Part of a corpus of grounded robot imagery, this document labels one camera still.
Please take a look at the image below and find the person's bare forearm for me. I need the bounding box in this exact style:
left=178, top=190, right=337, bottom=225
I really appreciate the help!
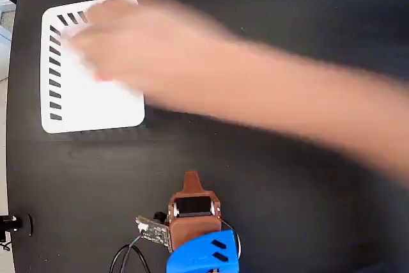
left=197, top=20, right=409, bottom=188

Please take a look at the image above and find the white slotted tray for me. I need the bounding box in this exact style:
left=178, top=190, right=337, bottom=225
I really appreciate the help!
left=40, top=0, right=146, bottom=134

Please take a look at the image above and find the person's bare hand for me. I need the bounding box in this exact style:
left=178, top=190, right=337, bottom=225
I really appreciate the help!
left=63, top=0, right=207, bottom=109

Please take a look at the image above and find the black table clamp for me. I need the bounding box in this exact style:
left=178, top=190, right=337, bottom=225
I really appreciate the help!
left=0, top=213, right=34, bottom=244

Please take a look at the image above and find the bare camera circuit board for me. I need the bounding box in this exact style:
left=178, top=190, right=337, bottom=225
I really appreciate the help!
left=135, top=211, right=171, bottom=252

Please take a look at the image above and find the black camera cable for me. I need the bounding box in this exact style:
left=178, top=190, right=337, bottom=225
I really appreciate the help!
left=109, top=235, right=151, bottom=273

